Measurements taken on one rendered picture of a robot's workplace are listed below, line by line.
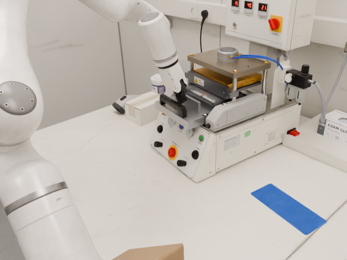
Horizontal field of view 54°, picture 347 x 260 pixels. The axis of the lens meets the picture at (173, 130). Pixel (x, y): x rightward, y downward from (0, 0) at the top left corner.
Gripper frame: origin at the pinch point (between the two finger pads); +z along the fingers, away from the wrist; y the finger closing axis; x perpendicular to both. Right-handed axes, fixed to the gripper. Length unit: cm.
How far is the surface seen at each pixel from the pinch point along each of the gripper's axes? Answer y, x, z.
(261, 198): 36.0, -2.6, 26.7
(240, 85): 10.3, 18.9, 3.5
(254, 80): 10.3, 25.8, 6.0
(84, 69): -152, 3, 36
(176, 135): -1.3, -7.3, 14.5
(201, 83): -2.3, 11.1, 2.1
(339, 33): 16, 67, 8
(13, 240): -80, -98, 72
